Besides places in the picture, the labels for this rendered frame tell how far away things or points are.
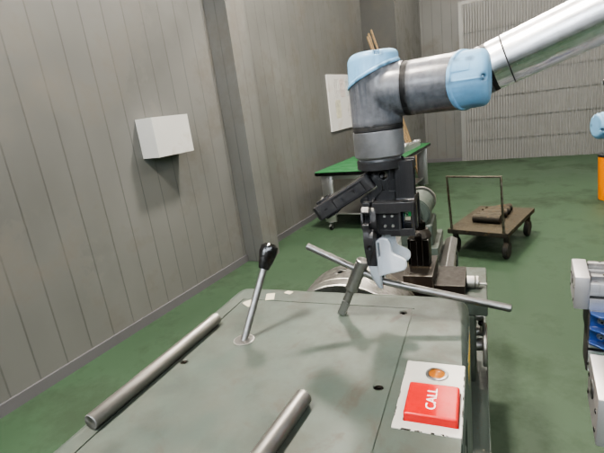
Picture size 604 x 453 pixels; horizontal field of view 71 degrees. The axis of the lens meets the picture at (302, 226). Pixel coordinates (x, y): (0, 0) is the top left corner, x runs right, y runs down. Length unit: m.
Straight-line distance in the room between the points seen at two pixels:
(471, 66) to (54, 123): 3.14
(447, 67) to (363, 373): 0.42
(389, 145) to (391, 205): 0.09
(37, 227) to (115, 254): 0.65
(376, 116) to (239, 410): 0.44
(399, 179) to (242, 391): 0.38
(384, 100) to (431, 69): 0.07
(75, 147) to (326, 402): 3.15
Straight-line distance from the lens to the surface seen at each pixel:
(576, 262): 1.39
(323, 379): 0.63
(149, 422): 0.64
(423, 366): 0.64
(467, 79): 0.60
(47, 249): 3.41
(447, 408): 0.56
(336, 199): 0.68
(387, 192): 0.67
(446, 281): 1.60
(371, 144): 0.63
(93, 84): 3.74
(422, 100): 0.62
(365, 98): 0.63
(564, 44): 0.73
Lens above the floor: 1.62
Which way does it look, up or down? 15 degrees down
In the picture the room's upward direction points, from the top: 8 degrees counter-clockwise
